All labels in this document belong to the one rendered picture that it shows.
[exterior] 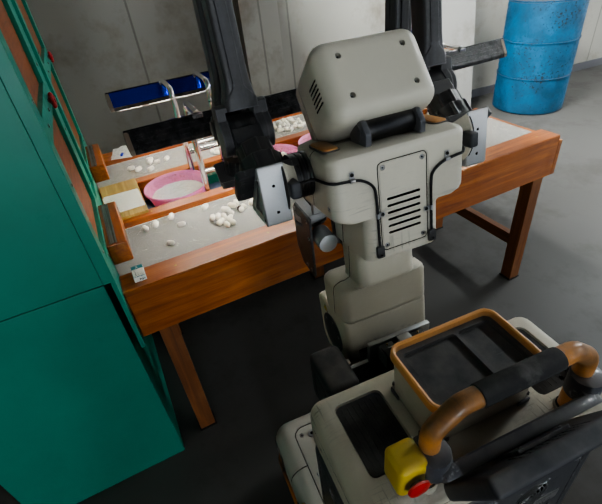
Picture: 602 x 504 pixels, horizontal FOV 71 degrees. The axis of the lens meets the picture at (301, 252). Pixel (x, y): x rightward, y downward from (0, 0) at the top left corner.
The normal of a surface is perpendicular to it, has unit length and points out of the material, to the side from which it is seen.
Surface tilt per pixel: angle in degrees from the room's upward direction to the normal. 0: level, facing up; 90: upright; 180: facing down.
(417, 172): 82
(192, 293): 90
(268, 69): 90
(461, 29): 83
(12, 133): 90
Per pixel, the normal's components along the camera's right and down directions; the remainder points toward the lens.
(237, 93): 0.35, 0.39
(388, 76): 0.21, -0.16
